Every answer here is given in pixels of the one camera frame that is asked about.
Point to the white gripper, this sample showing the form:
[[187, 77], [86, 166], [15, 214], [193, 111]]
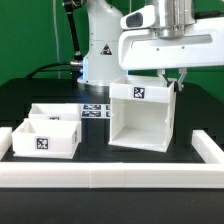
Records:
[[167, 34]]

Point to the white drawer cabinet frame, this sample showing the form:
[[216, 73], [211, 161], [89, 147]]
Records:
[[142, 111]]

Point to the white front drawer box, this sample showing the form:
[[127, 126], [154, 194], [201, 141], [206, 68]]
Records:
[[46, 138]]

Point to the white drawer box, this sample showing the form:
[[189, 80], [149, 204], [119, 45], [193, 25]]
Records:
[[58, 111], [46, 138]]

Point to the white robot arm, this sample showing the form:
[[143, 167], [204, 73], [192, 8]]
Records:
[[101, 63]]

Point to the white rear drawer box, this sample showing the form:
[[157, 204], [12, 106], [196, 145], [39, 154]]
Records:
[[58, 111]]

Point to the fiducial marker sheet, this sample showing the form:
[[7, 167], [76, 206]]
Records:
[[98, 111]]

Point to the white right fence wall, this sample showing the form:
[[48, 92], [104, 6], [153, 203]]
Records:
[[208, 150]]

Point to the white fence wall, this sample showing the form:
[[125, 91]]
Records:
[[208, 150], [5, 140], [110, 175]]

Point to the white front fence wall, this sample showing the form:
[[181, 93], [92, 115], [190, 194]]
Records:
[[110, 175]]

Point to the white left fence wall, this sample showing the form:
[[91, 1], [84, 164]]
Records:
[[5, 140]]

